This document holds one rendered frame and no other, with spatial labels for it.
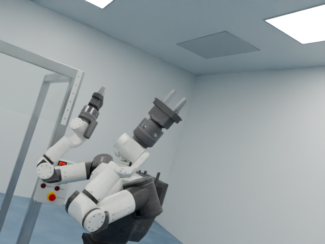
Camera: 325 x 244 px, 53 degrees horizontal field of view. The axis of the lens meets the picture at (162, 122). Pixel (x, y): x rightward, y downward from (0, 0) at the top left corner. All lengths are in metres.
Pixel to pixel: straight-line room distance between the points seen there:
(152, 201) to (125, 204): 0.12
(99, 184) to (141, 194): 0.21
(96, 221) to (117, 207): 0.11
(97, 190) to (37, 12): 4.64
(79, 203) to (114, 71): 4.69
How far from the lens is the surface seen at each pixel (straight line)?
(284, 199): 4.18
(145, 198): 1.26
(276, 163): 4.34
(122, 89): 5.72
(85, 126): 1.66
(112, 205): 1.17
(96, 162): 1.63
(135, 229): 1.50
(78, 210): 1.11
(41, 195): 2.02
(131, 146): 1.12
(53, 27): 5.53
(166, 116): 1.11
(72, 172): 1.64
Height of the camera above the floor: 1.45
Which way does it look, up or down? 3 degrees up
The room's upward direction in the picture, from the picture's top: 17 degrees clockwise
